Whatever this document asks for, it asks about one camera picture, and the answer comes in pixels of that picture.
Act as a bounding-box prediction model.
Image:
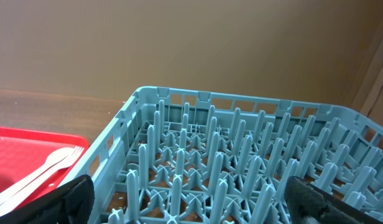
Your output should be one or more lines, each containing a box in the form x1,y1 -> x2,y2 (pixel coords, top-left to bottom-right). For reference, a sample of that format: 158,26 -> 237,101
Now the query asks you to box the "blue-grey dishwasher rack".
65,86 -> 383,223

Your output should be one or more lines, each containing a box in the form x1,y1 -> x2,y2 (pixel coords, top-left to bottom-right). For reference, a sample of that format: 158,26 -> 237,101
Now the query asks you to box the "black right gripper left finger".
0,174 -> 95,224

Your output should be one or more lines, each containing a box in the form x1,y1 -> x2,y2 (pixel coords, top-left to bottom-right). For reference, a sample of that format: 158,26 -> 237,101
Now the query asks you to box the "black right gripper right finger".
284,176 -> 380,224

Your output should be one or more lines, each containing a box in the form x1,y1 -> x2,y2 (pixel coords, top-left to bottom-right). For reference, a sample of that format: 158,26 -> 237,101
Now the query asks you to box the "white plastic fork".
0,146 -> 85,217

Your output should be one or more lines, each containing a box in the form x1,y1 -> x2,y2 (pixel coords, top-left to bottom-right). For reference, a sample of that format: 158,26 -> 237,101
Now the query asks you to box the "red plastic tray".
0,126 -> 89,209

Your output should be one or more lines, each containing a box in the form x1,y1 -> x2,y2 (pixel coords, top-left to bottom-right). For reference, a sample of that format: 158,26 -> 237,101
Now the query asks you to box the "white plastic spoon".
0,146 -> 79,206

